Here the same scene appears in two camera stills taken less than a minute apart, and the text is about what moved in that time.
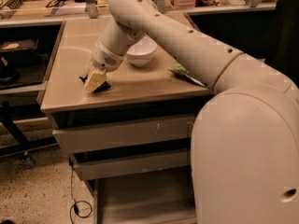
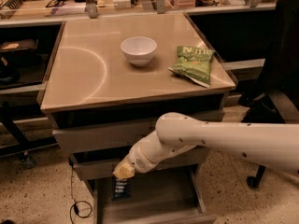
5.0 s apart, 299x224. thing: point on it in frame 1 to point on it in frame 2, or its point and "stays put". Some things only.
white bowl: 141,53 stays put
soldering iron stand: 7,10 stays put
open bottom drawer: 163,196 stays put
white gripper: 105,57 to 139,160
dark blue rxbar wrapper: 99,88 to 121,189
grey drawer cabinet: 131,142 stays put
